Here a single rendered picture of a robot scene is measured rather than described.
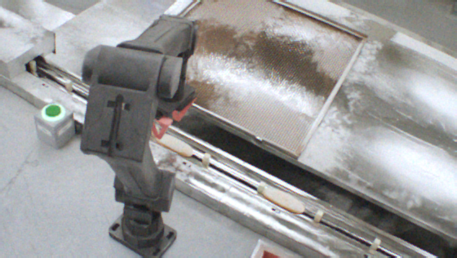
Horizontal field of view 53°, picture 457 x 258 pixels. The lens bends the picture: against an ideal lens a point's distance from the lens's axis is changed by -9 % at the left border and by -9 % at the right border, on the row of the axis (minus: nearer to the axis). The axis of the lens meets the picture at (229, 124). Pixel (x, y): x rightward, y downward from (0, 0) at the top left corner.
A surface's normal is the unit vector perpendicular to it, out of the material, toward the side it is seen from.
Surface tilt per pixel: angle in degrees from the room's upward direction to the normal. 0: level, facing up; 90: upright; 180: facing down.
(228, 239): 0
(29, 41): 0
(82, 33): 0
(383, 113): 10
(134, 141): 52
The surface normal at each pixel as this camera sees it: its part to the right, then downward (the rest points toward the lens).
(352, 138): 0.06, -0.62
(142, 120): 0.01, 0.08
